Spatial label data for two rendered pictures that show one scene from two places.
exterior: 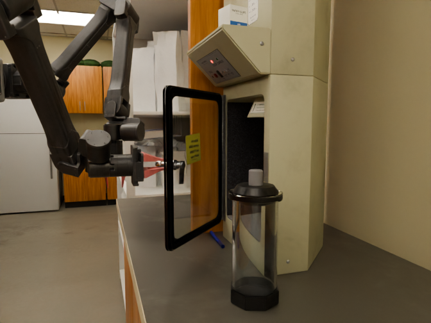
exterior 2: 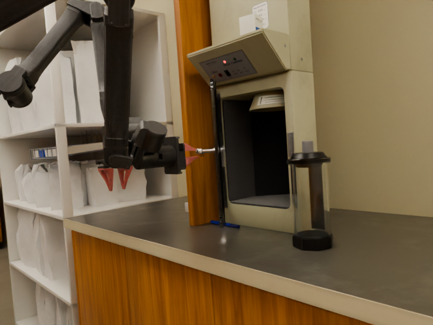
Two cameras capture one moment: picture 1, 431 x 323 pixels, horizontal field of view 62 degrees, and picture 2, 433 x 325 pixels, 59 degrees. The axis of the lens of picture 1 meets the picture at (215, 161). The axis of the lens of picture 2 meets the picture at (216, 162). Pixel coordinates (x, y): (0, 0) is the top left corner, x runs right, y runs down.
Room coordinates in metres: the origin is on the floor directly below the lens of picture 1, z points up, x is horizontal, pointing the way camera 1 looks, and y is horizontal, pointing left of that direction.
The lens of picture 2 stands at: (-0.07, 0.53, 1.22)
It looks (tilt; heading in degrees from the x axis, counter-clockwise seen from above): 3 degrees down; 336
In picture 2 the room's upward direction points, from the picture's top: 4 degrees counter-clockwise
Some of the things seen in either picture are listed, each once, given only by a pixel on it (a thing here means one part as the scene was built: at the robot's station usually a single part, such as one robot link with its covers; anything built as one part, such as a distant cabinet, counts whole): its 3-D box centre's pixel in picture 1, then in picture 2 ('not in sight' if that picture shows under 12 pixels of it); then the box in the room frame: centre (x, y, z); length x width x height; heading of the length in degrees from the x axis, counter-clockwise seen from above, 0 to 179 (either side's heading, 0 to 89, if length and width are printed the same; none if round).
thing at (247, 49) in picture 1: (222, 61); (235, 61); (0.95, -0.02, 1.46); 0.32 x 0.11 x 0.10; 18
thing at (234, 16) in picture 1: (232, 22); (251, 28); (0.88, -0.04, 1.54); 0.05 x 0.05 x 0.06; 32
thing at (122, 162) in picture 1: (124, 165); (164, 156); (0.92, 0.23, 1.19); 0.07 x 0.07 x 0.10; 18
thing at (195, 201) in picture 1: (196, 164); (217, 152); (0.97, 0.05, 1.19); 0.30 x 0.01 x 0.40; 154
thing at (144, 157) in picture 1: (152, 165); (185, 155); (0.94, 0.17, 1.19); 0.09 x 0.07 x 0.07; 108
